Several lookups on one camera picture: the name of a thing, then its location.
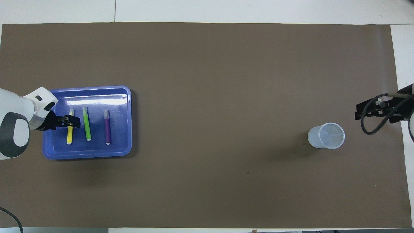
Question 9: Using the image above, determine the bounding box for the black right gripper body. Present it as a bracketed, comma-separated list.
[377, 97, 412, 124]

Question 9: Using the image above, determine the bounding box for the translucent plastic cup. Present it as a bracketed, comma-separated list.
[307, 122, 345, 150]

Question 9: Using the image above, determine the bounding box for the green pen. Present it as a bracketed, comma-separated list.
[82, 106, 92, 141]

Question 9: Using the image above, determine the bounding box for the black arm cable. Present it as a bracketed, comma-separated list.
[0, 206, 24, 233]
[360, 93, 414, 136]

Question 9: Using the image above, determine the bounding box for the yellow pen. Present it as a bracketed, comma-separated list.
[67, 109, 75, 145]

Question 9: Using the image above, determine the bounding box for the brown table mat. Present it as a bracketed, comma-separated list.
[0, 22, 413, 228]

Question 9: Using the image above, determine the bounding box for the purple pen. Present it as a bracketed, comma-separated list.
[104, 110, 112, 145]

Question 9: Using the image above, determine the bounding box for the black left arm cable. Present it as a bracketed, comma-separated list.
[0, 206, 24, 233]

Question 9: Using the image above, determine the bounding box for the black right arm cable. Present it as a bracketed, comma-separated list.
[360, 93, 414, 136]

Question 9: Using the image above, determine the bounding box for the blue plastic tray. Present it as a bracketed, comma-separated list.
[43, 85, 133, 160]

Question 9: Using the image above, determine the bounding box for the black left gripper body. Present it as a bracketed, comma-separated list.
[35, 110, 60, 131]

